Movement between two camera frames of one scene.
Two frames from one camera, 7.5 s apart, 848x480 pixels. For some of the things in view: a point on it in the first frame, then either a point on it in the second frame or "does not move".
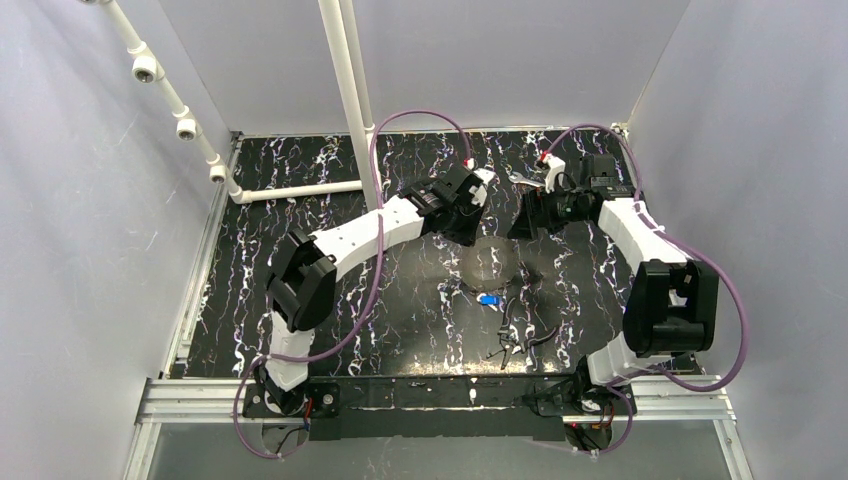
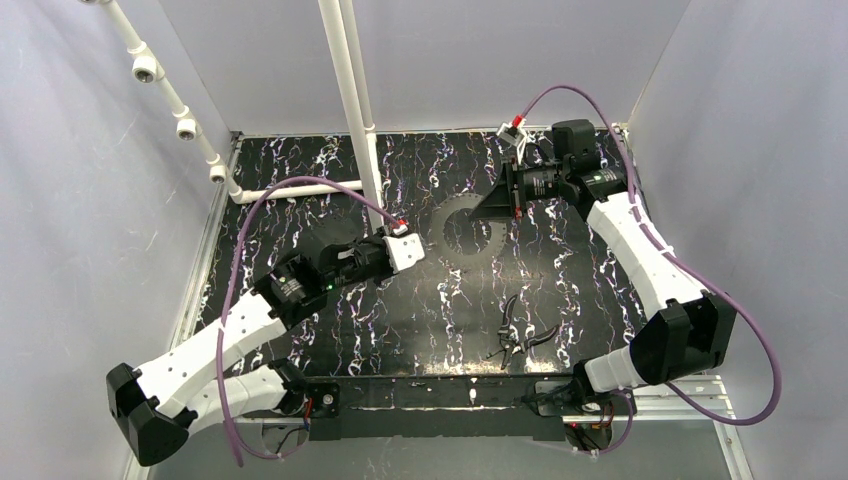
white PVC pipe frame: x=344 y=25 does not move
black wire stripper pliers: x=509 y=349 does not move
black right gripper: x=538 y=213 → x=508 y=187
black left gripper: x=460 y=216 → x=374 y=254
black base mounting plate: x=435 y=408 does not move
